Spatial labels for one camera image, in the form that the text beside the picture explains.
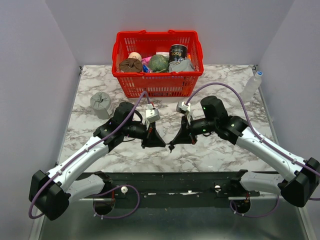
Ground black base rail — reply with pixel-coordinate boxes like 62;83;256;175
82;169;276;210

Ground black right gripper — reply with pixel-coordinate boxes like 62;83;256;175
172;114;217;145

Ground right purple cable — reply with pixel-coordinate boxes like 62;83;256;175
186;82;320;218

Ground beige egg shaped object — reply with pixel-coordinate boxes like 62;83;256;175
128;52;142;61

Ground black head key bunch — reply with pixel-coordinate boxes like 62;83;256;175
168;142;175;153

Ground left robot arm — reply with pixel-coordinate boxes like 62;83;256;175
28;102;166;221

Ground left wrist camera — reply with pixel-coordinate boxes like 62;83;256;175
145;108;161;124

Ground green round ball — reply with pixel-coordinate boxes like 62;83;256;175
148;54;169;73

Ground pink packet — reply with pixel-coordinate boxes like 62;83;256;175
141;56;152;73

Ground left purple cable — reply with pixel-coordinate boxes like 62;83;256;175
28;90;156;220

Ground brown wrapped roll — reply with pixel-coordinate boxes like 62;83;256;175
119;58;143;73

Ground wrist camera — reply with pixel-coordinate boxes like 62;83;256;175
145;108;161;124
176;101;191;114

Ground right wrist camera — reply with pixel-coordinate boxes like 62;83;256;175
176;101;191;114

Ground grey wrapped roll in basket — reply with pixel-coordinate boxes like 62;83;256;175
168;59;195;73

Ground grey wrapped roll on table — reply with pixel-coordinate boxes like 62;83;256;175
90;92;114;120

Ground clear plastic bottle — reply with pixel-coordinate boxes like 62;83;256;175
240;71;263;102

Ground purple cable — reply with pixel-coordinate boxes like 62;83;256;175
186;82;320;218
28;90;156;220

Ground red plastic basket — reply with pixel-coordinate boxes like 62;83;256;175
112;29;204;98

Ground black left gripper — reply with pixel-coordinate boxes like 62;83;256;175
123;119;166;149

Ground black can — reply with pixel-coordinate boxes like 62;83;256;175
168;44;188;63

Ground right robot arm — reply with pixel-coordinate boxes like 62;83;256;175
169;95;320;208

